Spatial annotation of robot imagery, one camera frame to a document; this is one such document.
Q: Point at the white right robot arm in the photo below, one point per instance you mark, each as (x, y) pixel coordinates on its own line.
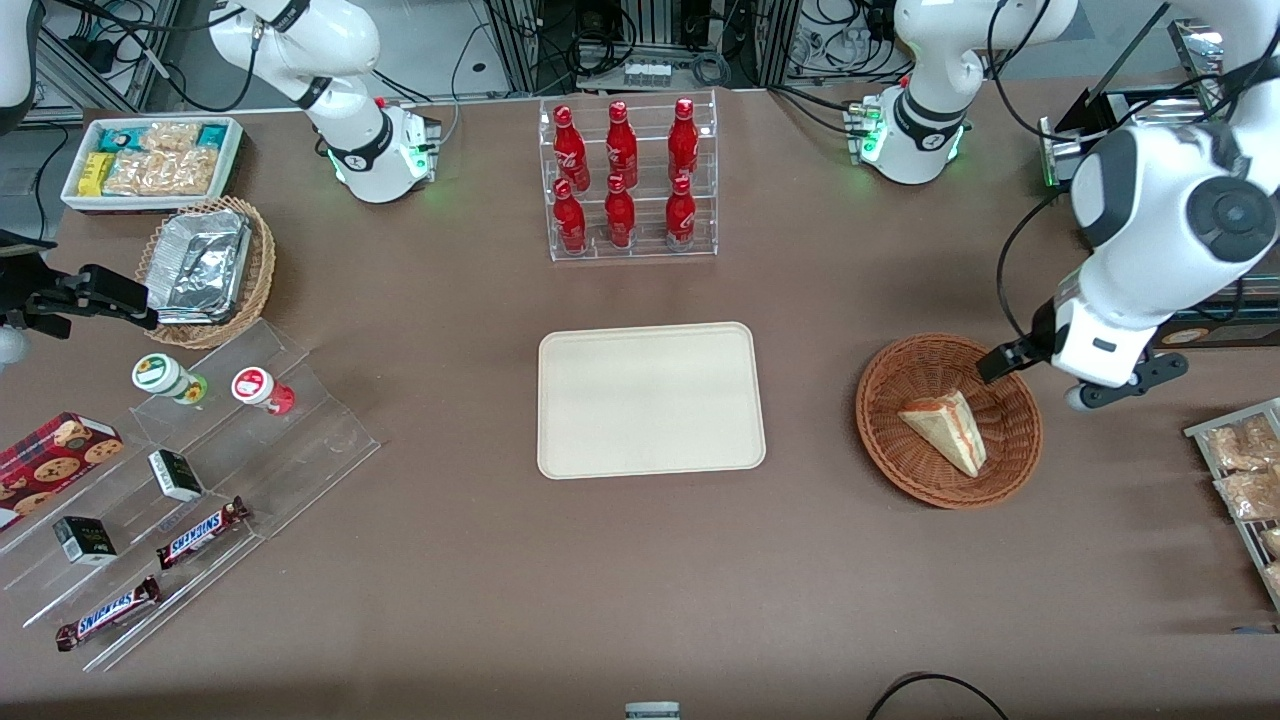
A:
(350, 60)

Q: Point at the clear acrylic stepped display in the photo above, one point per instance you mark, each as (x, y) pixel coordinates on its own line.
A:
(300, 440)

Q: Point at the red cola bottle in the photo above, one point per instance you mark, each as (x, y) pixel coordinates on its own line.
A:
(621, 145)
(569, 222)
(568, 150)
(683, 140)
(680, 215)
(619, 216)

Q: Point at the snickers chocolate bar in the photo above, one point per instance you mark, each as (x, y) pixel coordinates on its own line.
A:
(108, 614)
(200, 534)

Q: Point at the dark flat box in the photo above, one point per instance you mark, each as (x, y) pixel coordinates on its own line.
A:
(1230, 322)

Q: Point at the red cookie box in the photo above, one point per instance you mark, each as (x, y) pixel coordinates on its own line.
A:
(55, 455)

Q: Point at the triangle sandwich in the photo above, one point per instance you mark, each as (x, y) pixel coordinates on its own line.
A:
(950, 430)

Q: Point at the cream plastic tray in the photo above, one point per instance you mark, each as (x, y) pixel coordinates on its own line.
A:
(650, 400)

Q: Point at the small grey device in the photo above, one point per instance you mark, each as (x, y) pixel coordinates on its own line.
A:
(652, 711)

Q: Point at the red lidded cup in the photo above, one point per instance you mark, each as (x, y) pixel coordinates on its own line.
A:
(255, 388)

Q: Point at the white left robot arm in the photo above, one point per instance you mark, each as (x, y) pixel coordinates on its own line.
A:
(1170, 200)

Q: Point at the black metal stand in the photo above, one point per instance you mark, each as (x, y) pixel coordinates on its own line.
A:
(1120, 105)

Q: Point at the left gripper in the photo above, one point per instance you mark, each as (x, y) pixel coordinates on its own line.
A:
(1022, 349)

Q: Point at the clear pastry bag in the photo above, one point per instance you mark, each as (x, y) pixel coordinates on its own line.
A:
(1250, 495)
(1240, 445)

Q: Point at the teal snack packet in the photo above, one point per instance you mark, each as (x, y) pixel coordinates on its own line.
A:
(213, 135)
(116, 138)

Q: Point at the small black box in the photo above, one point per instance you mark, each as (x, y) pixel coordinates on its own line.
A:
(85, 541)
(176, 476)

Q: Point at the white power strip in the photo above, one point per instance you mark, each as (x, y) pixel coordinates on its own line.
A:
(647, 74)

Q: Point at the white plastic snack bin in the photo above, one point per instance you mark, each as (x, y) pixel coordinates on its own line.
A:
(75, 200)

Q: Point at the clear cracker bag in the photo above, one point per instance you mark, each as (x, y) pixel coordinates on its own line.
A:
(165, 172)
(170, 137)

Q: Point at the clear acrylic bottle rack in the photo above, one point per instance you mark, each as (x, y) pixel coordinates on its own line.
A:
(630, 245)

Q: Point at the brown wicker basket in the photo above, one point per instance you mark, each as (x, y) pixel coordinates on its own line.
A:
(900, 450)

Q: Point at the silver foil containers stack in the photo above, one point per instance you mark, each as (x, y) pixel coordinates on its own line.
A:
(200, 265)

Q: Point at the light wicker basket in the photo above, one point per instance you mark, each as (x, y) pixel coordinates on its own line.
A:
(262, 270)

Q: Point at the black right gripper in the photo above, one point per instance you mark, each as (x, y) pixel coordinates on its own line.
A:
(30, 286)

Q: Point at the yellow snack packet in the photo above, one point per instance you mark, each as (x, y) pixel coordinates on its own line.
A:
(95, 174)

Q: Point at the green lidded cup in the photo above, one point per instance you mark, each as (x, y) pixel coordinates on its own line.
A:
(160, 375)

